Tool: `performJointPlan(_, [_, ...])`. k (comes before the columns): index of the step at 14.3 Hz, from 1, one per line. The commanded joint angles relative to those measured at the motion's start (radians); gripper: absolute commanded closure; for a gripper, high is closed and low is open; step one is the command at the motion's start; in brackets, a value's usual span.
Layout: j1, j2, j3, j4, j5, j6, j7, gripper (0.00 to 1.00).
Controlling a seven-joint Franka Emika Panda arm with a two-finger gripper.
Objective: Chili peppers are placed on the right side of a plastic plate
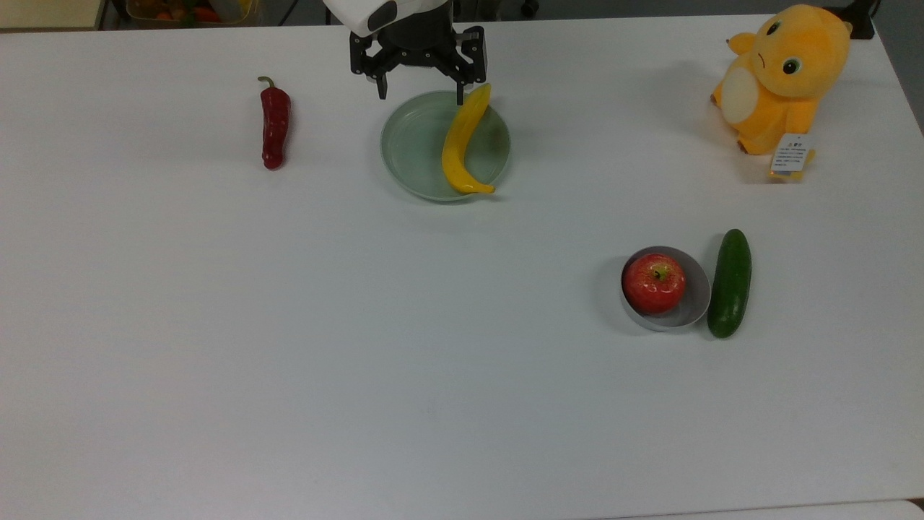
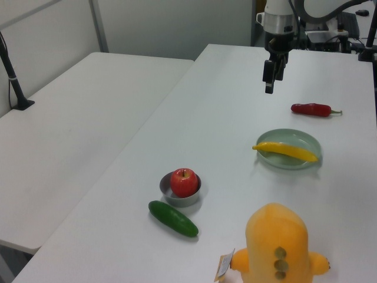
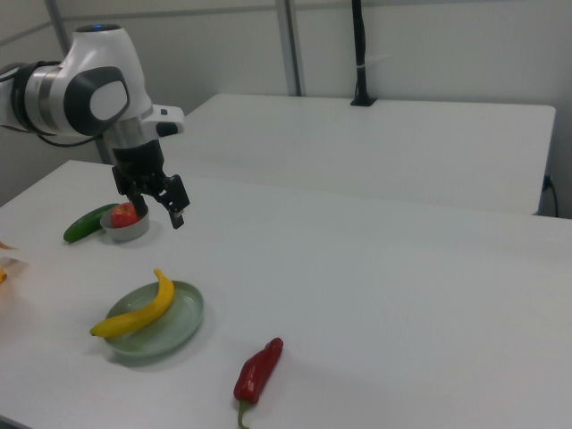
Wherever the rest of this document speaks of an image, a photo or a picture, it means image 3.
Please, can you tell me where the red chili pepper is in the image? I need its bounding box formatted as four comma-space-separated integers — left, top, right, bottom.
232, 337, 284, 429

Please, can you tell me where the black wall cable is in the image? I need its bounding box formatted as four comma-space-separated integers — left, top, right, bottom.
542, 175, 560, 218

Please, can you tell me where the pale green plastic plate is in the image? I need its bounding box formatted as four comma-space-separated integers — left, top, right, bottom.
103, 280, 206, 360

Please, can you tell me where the small grey bowl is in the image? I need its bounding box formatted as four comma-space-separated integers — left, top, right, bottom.
99, 203, 150, 243

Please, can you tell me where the white side table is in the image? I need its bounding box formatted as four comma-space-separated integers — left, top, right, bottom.
181, 93, 557, 217

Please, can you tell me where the black pole with base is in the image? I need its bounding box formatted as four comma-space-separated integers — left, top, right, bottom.
349, 0, 377, 108

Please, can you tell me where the red apple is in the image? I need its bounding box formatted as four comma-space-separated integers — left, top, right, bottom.
111, 202, 139, 229

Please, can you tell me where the yellow banana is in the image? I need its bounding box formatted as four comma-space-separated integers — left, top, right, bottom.
89, 267, 176, 339

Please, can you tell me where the green cucumber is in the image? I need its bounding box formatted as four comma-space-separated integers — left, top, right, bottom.
63, 203, 121, 244

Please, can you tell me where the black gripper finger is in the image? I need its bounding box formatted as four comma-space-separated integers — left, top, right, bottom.
129, 182, 149, 219
159, 174, 191, 231

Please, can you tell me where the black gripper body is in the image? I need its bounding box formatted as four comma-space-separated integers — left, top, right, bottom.
111, 139, 181, 198

